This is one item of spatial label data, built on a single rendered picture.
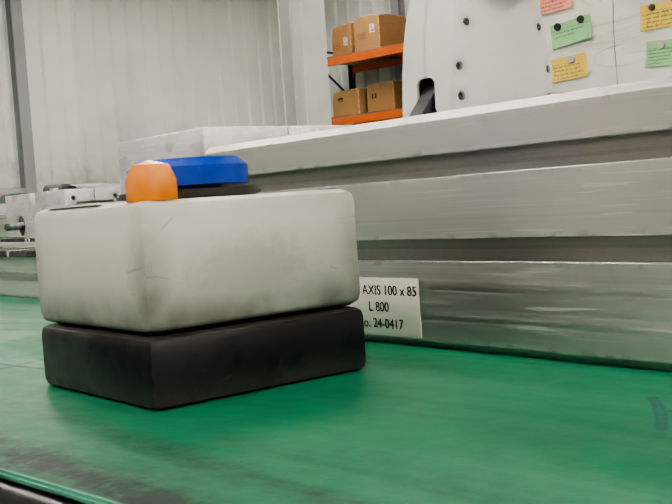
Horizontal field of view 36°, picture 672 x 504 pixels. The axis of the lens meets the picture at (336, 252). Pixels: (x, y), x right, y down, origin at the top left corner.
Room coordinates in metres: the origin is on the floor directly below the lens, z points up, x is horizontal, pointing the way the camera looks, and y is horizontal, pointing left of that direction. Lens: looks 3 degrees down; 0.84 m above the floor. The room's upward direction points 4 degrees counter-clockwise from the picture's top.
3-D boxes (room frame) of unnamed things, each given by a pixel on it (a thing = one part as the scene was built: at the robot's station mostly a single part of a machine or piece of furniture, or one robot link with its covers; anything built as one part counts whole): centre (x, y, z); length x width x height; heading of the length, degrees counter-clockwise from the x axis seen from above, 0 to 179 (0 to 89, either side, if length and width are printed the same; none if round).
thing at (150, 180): (0.30, 0.05, 0.85); 0.01 x 0.01 x 0.01
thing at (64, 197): (1.48, 0.37, 0.83); 0.11 x 0.10 x 0.10; 130
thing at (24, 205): (1.58, 0.45, 0.83); 0.11 x 0.10 x 0.10; 129
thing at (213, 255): (0.35, 0.04, 0.81); 0.10 x 0.08 x 0.06; 128
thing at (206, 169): (0.34, 0.05, 0.84); 0.04 x 0.04 x 0.02
